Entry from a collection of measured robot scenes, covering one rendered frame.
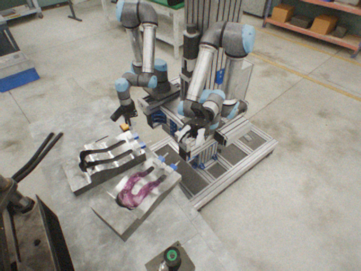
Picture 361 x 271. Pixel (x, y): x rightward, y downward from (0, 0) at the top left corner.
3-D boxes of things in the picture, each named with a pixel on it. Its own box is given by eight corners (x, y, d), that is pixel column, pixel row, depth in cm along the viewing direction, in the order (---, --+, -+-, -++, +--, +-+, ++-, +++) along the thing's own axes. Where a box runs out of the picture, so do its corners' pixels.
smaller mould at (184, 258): (178, 244, 121) (178, 239, 115) (194, 270, 112) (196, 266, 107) (145, 267, 113) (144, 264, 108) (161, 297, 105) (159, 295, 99)
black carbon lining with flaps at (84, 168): (125, 140, 163) (122, 131, 156) (135, 154, 154) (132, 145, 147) (77, 162, 149) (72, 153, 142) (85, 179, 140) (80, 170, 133)
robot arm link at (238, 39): (215, 106, 147) (229, 16, 106) (237, 113, 142) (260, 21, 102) (209, 117, 139) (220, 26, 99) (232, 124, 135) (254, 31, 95)
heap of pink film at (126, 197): (144, 169, 147) (142, 162, 141) (163, 183, 139) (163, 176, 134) (113, 197, 133) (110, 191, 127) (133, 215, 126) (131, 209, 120)
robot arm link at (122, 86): (129, 77, 130) (124, 85, 124) (132, 92, 138) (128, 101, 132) (116, 75, 131) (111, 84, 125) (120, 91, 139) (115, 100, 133)
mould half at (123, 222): (153, 160, 159) (151, 151, 151) (181, 179, 148) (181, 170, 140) (95, 214, 132) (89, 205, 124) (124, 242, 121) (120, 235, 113)
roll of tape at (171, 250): (176, 269, 106) (176, 267, 104) (161, 262, 108) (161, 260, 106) (182, 252, 112) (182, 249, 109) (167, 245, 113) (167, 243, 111)
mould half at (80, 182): (130, 138, 173) (127, 126, 163) (146, 160, 159) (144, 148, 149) (65, 168, 154) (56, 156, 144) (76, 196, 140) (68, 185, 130)
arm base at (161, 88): (163, 81, 185) (162, 70, 178) (174, 89, 177) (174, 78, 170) (148, 87, 179) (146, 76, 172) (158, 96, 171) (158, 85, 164)
